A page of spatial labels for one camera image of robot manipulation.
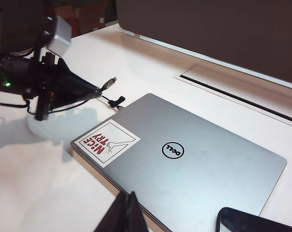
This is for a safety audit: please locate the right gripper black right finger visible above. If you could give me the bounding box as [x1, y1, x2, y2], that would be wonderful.
[125, 191, 149, 232]

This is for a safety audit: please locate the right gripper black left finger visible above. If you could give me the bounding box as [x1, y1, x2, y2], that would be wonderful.
[104, 190, 131, 232]

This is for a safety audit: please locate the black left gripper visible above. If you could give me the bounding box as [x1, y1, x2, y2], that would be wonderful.
[27, 16, 102, 121]

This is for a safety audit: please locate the white Nice Try sticker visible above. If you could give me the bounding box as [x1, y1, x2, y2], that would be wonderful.
[73, 118, 141, 168]

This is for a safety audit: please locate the silver Dell laptop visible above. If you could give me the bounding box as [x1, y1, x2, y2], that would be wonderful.
[70, 93, 288, 232]

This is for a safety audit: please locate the brown cardboard box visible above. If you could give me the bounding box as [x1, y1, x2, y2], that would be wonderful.
[74, 0, 117, 33]

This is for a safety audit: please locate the brown desk divider panel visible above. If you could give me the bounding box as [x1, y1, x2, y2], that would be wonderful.
[116, 0, 292, 85]

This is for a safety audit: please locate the black robot camera cable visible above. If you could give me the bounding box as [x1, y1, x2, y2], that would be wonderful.
[0, 98, 33, 114]

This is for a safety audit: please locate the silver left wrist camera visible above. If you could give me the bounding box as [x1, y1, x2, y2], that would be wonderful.
[46, 15, 72, 57]

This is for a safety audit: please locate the white desk cable flap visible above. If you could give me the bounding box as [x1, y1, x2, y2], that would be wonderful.
[173, 64, 292, 131]

